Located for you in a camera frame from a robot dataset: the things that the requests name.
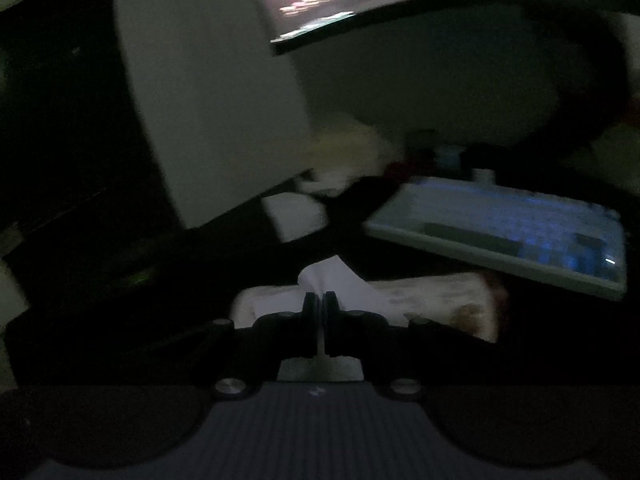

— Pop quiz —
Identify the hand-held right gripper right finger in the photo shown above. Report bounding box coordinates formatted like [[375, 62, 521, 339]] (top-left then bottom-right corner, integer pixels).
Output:
[[322, 291, 506, 397]]

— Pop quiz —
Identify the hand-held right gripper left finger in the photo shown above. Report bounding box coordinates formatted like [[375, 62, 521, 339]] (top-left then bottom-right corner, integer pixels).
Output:
[[130, 292, 321, 397]]

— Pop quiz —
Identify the white tissue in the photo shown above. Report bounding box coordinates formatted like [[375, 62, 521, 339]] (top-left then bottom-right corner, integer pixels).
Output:
[[262, 191, 328, 243], [297, 256, 396, 311]]

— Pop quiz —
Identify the patterned cylindrical container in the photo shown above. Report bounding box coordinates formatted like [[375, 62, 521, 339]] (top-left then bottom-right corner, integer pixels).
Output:
[[232, 271, 510, 382]]

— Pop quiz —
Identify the yellow plush toy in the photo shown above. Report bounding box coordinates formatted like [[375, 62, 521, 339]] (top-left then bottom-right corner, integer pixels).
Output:
[[305, 120, 401, 196]]

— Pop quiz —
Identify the white backlit keyboard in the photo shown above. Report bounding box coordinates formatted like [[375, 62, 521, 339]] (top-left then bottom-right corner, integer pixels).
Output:
[[362, 175, 628, 302]]

